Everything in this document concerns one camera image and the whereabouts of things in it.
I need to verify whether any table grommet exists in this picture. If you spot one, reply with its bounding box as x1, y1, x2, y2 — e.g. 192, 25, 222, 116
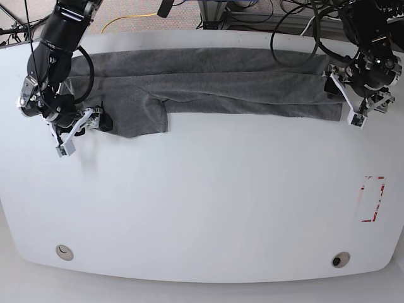
56, 245, 74, 261
331, 252, 350, 268

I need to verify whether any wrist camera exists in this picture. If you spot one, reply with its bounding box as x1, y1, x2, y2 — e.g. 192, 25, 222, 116
347, 111, 367, 129
56, 140, 76, 157

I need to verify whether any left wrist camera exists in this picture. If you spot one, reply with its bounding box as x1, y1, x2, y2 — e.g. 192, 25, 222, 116
347, 111, 367, 129

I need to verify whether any aluminium table leg frame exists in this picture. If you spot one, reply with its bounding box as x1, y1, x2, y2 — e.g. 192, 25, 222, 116
197, 1, 229, 30

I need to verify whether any right table grommet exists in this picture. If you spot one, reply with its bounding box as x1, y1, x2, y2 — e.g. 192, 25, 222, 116
331, 252, 350, 268

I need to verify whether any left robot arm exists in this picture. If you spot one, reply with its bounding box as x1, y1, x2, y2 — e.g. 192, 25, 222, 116
308, 1, 403, 126

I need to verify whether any left table grommet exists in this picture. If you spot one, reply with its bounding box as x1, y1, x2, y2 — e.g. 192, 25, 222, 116
56, 245, 74, 261

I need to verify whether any red tape rectangle marking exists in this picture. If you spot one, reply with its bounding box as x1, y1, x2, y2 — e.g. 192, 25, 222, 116
357, 176, 386, 223

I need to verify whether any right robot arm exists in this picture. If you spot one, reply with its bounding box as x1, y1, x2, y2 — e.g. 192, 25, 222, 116
16, 1, 113, 156

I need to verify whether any yellow cable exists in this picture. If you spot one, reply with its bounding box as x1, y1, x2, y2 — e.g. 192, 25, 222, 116
100, 12, 158, 34

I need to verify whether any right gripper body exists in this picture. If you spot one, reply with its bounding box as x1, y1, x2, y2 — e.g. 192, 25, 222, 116
46, 107, 100, 146

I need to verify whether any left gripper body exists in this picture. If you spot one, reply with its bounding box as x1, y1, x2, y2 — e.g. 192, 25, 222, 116
322, 64, 395, 117

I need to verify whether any grey T-shirt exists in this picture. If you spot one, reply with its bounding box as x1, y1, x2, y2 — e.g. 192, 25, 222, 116
64, 47, 345, 139

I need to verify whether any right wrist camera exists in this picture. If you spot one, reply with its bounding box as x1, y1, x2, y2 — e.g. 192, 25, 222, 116
56, 140, 76, 157

